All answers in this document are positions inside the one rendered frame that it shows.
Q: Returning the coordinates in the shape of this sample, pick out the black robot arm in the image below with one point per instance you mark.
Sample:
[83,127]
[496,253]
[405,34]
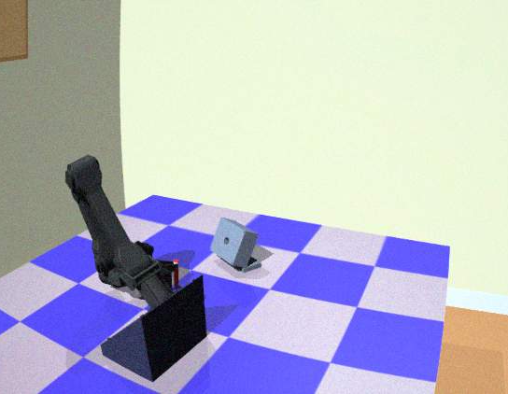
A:
[118,261]

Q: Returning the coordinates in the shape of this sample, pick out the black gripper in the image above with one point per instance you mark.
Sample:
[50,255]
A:
[167,269]

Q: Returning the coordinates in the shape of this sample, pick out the grey sloped panel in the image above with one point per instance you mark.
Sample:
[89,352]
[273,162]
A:
[234,243]

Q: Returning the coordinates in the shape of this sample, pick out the dark red peg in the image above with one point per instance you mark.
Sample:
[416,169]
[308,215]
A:
[176,274]

